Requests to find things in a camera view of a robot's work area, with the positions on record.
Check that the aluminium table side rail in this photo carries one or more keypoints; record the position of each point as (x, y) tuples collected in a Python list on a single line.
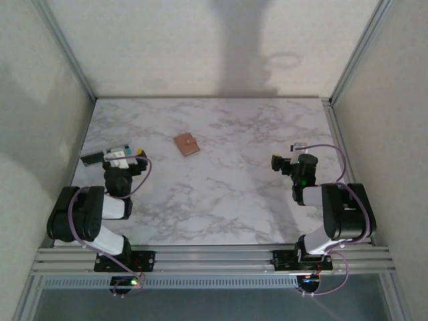
[(83, 137), (338, 133)]

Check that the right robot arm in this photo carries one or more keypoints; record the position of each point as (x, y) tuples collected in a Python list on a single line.
[(347, 214)]

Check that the pink leather card holder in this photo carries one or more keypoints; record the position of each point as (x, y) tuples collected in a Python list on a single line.
[(186, 144)]

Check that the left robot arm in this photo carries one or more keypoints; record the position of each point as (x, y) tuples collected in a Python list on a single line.
[(80, 217)]

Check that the aluminium frame leg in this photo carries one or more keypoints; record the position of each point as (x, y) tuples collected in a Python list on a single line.
[(396, 301), (25, 301)]

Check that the aluminium frame post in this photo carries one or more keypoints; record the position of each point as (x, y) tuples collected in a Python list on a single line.
[(360, 50), (67, 50)]

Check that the aluminium frame cross rail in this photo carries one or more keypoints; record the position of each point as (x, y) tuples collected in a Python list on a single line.
[(214, 261)]

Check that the teal credit card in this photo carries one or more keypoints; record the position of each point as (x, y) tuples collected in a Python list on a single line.
[(127, 148)]

